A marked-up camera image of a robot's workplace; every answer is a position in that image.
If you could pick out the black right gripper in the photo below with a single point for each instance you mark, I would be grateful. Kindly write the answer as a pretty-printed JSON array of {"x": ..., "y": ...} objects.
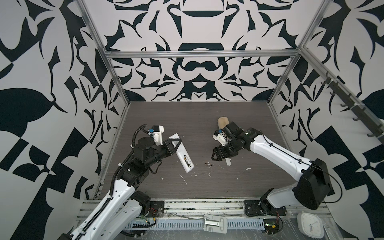
[{"x": 217, "y": 153}]

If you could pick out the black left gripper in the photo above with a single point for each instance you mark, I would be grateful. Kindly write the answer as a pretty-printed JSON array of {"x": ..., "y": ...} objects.
[{"x": 168, "y": 148}]

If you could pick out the white remote control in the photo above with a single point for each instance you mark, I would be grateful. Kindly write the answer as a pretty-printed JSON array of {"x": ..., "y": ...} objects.
[{"x": 181, "y": 152}]

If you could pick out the white battery compartment cover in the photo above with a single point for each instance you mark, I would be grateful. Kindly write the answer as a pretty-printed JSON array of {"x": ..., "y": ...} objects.
[{"x": 228, "y": 162}]

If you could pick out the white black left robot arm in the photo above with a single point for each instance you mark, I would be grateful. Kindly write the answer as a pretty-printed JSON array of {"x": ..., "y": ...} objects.
[{"x": 124, "y": 202}]

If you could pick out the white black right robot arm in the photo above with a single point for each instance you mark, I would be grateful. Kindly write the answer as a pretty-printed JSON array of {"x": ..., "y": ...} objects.
[{"x": 313, "y": 181}]

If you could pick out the beige oblong sponge block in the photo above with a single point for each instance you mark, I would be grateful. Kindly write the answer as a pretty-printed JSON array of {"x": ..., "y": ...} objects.
[{"x": 223, "y": 122}]

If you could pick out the small circuit board green LED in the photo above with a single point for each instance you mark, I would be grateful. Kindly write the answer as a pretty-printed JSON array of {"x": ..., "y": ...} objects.
[{"x": 272, "y": 226}]

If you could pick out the square white clock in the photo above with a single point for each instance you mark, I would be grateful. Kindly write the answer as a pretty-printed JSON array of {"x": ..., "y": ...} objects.
[{"x": 310, "y": 225}]

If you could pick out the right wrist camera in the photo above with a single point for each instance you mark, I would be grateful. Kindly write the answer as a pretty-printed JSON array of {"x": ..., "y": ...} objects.
[{"x": 220, "y": 136}]

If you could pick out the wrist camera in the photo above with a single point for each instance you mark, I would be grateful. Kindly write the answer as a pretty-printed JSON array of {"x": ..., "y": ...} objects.
[
  {"x": 220, "y": 136},
  {"x": 156, "y": 133}
]

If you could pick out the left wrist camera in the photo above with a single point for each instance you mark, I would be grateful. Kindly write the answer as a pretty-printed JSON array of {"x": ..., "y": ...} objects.
[{"x": 156, "y": 133}]

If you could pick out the white bracket plate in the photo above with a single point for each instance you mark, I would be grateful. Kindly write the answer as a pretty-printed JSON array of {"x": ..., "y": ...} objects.
[{"x": 215, "y": 224}]

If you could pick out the white slotted cable duct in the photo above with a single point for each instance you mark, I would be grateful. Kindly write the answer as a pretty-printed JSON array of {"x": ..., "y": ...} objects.
[{"x": 185, "y": 224}]

